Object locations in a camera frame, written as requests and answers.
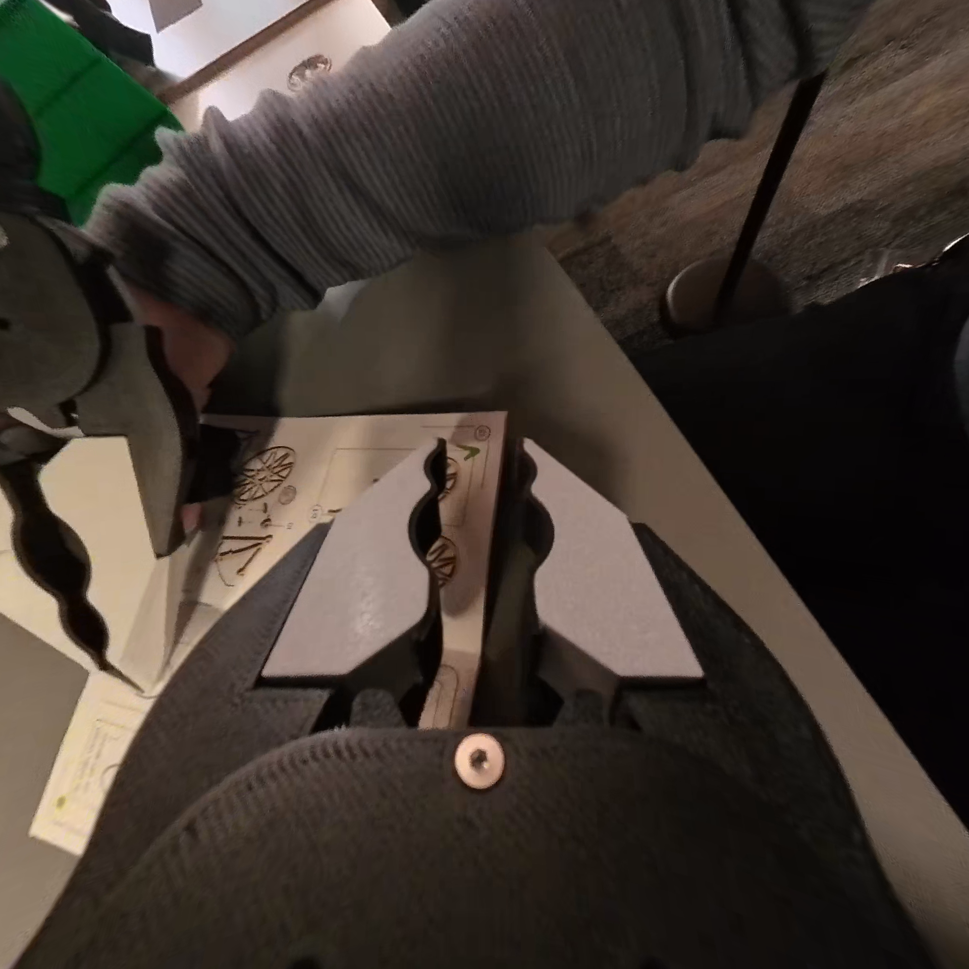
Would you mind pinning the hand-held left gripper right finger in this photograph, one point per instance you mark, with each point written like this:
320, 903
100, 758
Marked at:
613, 605

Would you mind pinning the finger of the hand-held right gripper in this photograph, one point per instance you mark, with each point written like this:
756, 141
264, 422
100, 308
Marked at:
45, 333
155, 454

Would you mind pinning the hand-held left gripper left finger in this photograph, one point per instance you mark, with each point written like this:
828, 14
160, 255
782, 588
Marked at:
356, 598

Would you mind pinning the white instruction booklet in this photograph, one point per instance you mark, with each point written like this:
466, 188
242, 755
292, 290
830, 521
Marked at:
303, 454

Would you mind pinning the person's right forearm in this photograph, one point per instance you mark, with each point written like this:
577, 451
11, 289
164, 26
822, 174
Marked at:
416, 136

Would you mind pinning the person's right hand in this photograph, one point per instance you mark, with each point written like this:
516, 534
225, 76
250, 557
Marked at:
189, 356

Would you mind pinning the green plastic bin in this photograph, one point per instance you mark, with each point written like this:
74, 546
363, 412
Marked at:
76, 98

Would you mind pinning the black pole round base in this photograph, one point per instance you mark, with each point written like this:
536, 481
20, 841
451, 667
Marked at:
764, 182

